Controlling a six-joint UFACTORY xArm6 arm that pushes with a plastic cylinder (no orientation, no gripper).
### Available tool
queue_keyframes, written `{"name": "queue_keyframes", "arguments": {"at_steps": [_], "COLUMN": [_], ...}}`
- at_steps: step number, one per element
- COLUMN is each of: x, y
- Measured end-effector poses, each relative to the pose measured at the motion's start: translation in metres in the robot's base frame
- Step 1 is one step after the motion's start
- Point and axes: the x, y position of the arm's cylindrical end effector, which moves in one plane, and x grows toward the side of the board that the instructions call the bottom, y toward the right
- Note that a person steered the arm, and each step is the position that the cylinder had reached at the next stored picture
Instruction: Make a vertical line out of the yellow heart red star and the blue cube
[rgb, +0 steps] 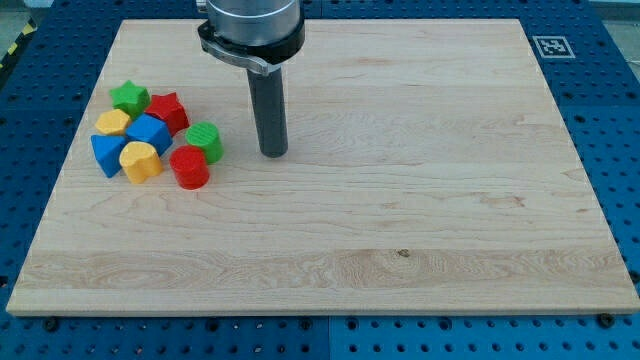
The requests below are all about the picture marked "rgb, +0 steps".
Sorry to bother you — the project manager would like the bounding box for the blue cube block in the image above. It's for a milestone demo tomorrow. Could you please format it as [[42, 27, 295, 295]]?
[[125, 113, 173, 156]]

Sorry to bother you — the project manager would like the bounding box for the black bolt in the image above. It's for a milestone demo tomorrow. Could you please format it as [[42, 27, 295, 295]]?
[[597, 313, 616, 329], [42, 317, 59, 333]]

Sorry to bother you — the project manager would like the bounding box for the wooden board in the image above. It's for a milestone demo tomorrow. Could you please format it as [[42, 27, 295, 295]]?
[[7, 19, 639, 317]]

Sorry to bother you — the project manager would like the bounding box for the blue triangle block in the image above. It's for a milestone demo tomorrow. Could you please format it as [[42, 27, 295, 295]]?
[[90, 135, 127, 178]]

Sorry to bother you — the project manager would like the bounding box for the red cylinder block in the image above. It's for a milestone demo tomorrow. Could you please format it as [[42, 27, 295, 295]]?
[[169, 145, 210, 190]]

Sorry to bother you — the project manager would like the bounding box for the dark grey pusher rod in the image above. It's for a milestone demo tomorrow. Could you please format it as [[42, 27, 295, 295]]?
[[247, 69, 288, 158]]

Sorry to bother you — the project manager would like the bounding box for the yellow heart block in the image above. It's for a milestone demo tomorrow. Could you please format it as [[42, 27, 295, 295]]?
[[119, 141, 164, 184]]

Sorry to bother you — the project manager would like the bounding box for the white fiducial marker tag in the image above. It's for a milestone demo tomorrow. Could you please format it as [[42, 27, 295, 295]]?
[[532, 35, 575, 59]]

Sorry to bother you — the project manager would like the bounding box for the green star block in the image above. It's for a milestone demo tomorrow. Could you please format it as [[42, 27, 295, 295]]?
[[109, 80, 151, 120]]

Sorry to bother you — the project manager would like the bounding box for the red star block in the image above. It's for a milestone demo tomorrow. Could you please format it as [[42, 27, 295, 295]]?
[[144, 92, 190, 136]]

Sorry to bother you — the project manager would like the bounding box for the black bolt right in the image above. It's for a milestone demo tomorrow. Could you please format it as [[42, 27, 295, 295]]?
[[597, 313, 616, 329]]

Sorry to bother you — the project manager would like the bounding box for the black bolt left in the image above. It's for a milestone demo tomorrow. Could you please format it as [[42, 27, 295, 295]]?
[[42, 317, 59, 333]]

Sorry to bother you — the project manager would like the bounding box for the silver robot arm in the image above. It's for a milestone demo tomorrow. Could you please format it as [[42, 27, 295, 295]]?
[[196, 0, 305, 76]]

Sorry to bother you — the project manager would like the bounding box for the green cylinder block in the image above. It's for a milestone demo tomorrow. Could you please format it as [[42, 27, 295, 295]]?
[[185, 122, 224, 164]]

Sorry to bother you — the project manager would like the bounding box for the yellow hexagon block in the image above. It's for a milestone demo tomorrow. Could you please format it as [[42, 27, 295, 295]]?
[[95, 109, 132, 136]]

